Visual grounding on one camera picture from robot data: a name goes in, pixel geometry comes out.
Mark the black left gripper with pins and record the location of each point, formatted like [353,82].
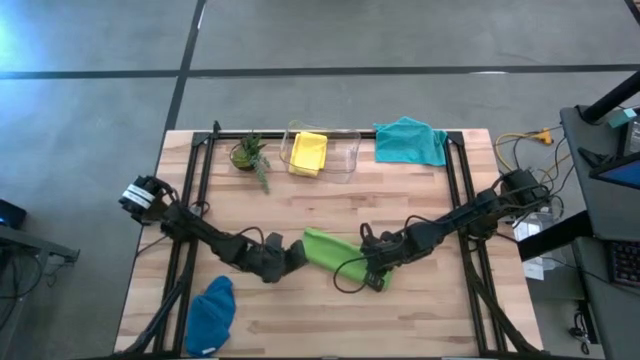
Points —
[270,262]

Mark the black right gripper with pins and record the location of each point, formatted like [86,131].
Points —
[390,247]

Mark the green microfiber towel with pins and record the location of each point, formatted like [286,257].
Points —
[335,252]

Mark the yellow microfiber towel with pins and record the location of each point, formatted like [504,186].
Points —
[307,152]

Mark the dark blue microfiber towel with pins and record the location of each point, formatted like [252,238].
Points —
[210,320]

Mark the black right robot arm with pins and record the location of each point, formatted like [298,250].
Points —
[465,215]

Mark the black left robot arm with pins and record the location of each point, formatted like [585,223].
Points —
[200,232]

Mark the teal microfiber towel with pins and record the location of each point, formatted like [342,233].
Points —
[407,142]

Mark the clear plastic bin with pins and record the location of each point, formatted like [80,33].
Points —
[345,155]

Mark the potted succulent plant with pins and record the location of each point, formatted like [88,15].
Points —
[247,155]

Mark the grey side desk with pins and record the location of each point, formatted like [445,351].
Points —
[615,210]

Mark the black keyboard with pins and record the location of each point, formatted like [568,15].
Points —
[627,262]

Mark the laptop with blue screen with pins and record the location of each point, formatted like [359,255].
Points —
[625,175]

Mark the black side cart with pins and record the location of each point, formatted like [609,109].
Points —
[30,242]

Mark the black slanted pole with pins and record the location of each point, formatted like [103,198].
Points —
[610,100]

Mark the small teal box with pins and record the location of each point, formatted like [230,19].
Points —
[622,117]

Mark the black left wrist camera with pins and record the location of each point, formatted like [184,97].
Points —
[274,241]

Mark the black aluminium table frame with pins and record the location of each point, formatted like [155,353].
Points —
[235,135]

